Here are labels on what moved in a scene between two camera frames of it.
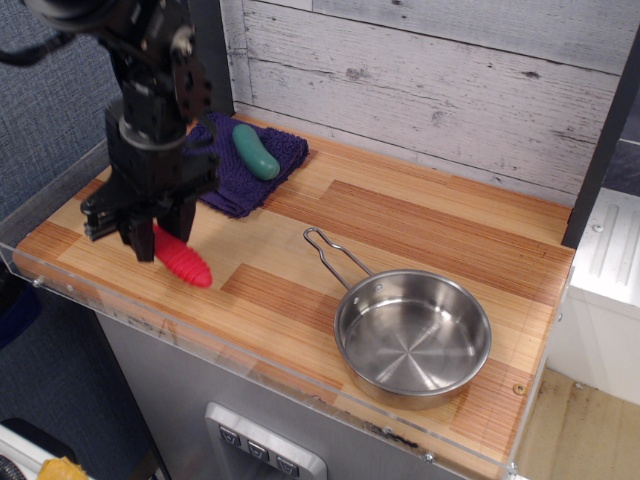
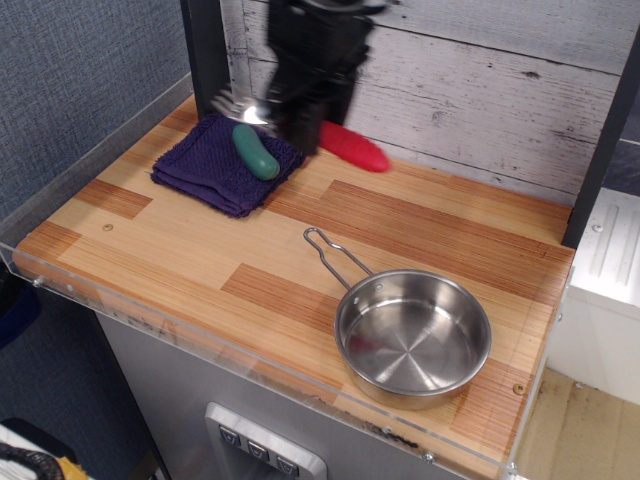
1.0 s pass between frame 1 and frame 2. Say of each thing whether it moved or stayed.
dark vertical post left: stayed
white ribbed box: stayed
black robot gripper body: moved
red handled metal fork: moved
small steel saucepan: stayed
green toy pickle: stayed
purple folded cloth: stayed
